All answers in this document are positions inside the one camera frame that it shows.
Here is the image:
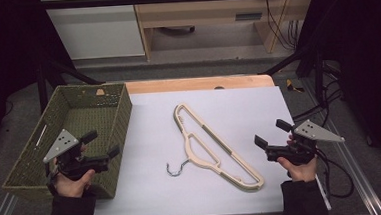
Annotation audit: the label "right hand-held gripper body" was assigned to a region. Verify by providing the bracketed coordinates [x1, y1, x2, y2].
[264, 117, 347, 168]

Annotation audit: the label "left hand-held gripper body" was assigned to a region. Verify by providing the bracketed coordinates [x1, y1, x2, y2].
[41, 126, 112, 184]

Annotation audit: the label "green woven basket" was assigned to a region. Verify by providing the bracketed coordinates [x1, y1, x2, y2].
[0, 80, 139, 206]

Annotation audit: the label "beige clothes hanger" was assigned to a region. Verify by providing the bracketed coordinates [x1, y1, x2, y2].
[162, 97, 267, 198]

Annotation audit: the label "person's right hand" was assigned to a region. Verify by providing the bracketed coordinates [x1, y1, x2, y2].
[277, 156, 318, 184]

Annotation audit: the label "person's left hand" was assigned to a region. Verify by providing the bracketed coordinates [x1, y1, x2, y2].
[50, 168, 98, 200]

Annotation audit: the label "white table sheet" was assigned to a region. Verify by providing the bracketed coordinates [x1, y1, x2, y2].
[86, 81, 333, 215]

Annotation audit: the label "yellow black small tool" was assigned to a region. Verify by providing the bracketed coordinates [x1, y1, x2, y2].
[285, 78, 306, 95]

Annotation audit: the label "black metal stand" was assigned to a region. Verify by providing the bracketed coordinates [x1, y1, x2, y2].
[258, 43, 331, 108]
[34, 54, 107, 115]

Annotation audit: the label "black curtain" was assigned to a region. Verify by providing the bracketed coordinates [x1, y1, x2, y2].
[300, 0, 381, 176]
[0, 0, 57, 160]

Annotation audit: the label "wooden table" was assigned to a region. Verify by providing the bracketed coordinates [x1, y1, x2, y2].
[125, 72, 275, 96]

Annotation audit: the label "white cabinet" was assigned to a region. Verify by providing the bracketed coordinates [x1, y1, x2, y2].
[39, 0, 146, 63]

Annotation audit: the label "light wooden desk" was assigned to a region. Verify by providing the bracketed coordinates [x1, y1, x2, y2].
[131, 0, 323, 63]

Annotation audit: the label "black floor cables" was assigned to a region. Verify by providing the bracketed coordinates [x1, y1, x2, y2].
[289, 77, 347, 123]

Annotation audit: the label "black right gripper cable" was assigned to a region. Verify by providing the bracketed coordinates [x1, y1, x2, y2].
[315, 147, 356, 201]

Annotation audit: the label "black hanging desk cables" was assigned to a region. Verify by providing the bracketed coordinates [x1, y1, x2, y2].
[261, 0, 301, 53]

